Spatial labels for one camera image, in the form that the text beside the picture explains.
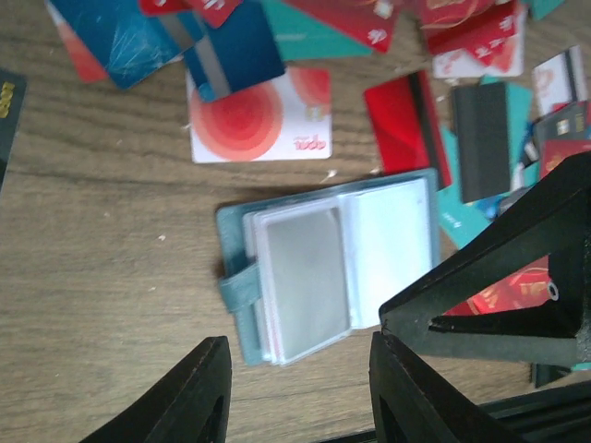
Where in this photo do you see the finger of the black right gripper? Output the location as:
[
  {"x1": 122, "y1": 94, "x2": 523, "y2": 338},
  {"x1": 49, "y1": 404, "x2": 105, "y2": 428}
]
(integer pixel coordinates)
[{"x1": 379, "y1": 152, "x2": 590, "y2": 366}]

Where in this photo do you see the blue leather card holder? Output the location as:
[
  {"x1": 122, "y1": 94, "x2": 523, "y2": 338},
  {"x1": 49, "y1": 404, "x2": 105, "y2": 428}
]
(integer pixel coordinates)
[{"x1": 216, "y1": 168, "x2": 440, "y2": 365}]

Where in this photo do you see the red VIP card centre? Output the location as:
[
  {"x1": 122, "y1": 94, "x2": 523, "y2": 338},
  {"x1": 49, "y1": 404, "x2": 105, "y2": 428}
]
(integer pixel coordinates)
[{"x1": 446, "y1": 256, "x2": 550, "y2": 316}]

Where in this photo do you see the blue VIP card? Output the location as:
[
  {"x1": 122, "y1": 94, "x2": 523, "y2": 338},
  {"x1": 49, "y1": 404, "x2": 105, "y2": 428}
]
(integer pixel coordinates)
[{"x1": 184, "y1": 1, "x2": 285, "y2": 102}]

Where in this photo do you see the small black card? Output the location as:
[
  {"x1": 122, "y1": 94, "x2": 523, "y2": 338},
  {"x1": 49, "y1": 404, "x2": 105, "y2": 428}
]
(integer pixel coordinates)
[{"x1": 0, "y1": 68, "x2": 27, "y2": 185}]

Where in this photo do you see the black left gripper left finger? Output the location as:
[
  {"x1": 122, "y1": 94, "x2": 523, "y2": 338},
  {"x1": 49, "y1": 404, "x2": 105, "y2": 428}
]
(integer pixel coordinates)
[{"x1": 83, "y1": 336, "x2": 232, "y2": 442}]

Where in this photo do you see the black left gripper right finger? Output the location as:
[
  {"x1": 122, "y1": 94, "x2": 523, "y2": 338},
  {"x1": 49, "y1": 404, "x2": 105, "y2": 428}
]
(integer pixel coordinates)
[{"x1": 369, "y1": 332, "x2": 522, "y2": 442}]

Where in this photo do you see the glossy red card back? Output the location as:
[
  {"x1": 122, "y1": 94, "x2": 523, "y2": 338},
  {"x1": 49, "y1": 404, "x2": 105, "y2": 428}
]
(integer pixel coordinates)
[{"x1": 363, "y1": 70, "x2": 452, "y2": 189}]

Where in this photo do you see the black aluminium frame rail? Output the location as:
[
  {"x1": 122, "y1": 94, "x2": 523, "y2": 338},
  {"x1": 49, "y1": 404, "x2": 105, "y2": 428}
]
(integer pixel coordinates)
[{"x1": 332, "y1": 381, "x2": 590, "y2": 442}]

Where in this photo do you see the white red circle card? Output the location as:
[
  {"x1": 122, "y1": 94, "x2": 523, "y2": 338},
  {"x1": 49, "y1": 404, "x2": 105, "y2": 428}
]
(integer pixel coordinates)
[{"x1": 187, "y1": 66, "x2": 332, "y2": 163}]

